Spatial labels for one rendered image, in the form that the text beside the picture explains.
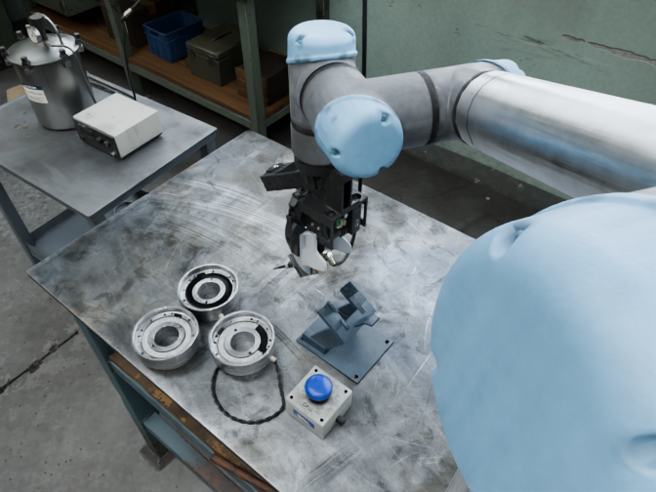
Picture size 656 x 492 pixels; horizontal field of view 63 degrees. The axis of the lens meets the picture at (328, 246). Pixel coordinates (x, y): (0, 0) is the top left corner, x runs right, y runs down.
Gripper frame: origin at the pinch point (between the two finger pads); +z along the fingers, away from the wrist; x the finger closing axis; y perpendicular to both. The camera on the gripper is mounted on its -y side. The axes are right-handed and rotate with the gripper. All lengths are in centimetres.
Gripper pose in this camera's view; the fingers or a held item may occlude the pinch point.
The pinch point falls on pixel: (312, 259)
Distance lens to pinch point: 81.4
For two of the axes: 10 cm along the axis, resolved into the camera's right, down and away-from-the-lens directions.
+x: 6.8, -4.9, 5.4
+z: 0.0, 7.4, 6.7
